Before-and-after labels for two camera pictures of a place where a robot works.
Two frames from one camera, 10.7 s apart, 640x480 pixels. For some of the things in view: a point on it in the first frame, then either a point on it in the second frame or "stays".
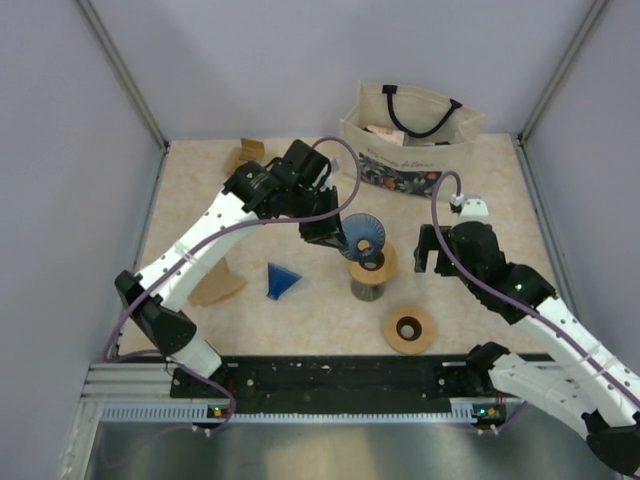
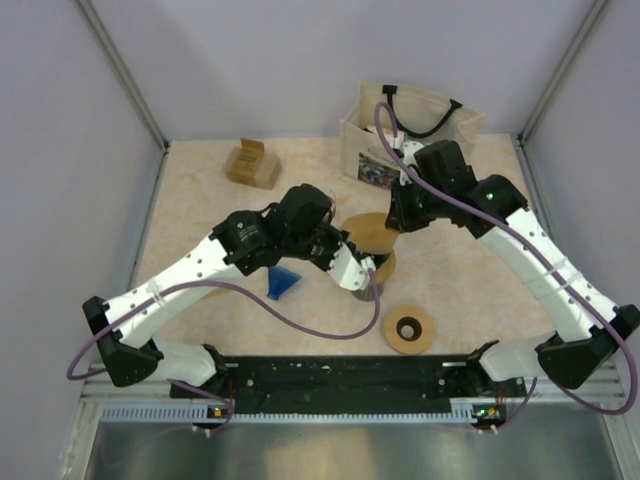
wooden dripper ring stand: x=377 y=271 stays
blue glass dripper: x=280 y=280 stays
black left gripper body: x=311 y=200 → x=317 y=248
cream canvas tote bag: x=410 y=142 stays
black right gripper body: x=445 y=267 → x=416 y=206
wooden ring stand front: x=409 y=330 stays
